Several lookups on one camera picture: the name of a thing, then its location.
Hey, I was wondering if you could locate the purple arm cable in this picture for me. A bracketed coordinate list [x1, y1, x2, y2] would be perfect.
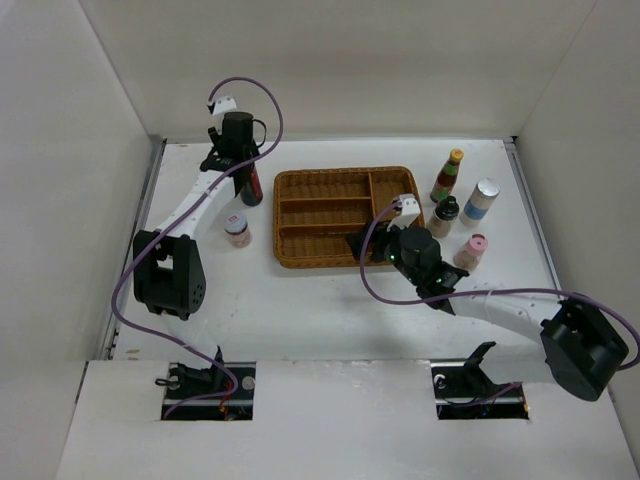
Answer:
[359, 197, 640, 371]
[110, 76, 285, 420]

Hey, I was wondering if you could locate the brown wicker divided basket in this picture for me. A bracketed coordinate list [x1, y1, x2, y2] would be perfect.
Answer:
[273, 166, 418, 269]

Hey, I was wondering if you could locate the black cap pepper shaker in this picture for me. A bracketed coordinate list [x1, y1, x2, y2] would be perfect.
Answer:
[426, 195, 460, 238]

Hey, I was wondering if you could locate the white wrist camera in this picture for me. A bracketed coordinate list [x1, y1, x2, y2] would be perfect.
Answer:
[388, 194, 421, 230]
[207, 95, 237, 117]

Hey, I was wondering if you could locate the pink cap spice shaker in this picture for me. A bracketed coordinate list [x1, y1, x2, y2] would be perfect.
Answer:
[453, 233, 489, 272]

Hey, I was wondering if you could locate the small jar white lid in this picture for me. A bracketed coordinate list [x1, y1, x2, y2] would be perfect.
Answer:
[224, 211, 251, 248]

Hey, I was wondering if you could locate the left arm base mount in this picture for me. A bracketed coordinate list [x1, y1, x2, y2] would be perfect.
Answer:
[154, 363, 256, 422]

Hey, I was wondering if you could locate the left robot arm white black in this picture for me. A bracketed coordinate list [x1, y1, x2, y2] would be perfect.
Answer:
[133, 111, 266, 321]

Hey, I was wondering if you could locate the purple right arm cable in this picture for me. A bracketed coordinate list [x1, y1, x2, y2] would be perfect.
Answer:
[359, 197, 640, 371]

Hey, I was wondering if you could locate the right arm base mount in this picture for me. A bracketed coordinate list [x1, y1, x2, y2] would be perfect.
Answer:
[430, 342, 529, 420]

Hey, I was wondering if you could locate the white blue cylindrical shaker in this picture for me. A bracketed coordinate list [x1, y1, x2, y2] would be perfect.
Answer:
[460, 178, 500, 227]

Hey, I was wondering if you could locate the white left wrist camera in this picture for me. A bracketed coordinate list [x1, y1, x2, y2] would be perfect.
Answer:
[207, 95, 237, 117]

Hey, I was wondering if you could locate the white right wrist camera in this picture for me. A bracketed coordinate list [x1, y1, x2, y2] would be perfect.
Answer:
[388, 194, 421, 230]

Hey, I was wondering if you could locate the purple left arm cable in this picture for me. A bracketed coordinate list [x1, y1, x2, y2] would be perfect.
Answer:
[110, 76, 285, 420]

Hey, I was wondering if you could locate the dark soy sauce bottle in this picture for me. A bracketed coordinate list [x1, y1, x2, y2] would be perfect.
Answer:
[240, 163, 263, 207]

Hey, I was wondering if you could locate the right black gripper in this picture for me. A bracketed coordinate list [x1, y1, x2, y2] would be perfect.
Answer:
[345, 215, 423, 287]

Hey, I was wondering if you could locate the red green sauce bottle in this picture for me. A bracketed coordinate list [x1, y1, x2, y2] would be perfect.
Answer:
[430, 149, 464, 203]

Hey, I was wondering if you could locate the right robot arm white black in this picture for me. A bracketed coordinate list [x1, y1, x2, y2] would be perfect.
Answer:
[346, 221, 638, 402]

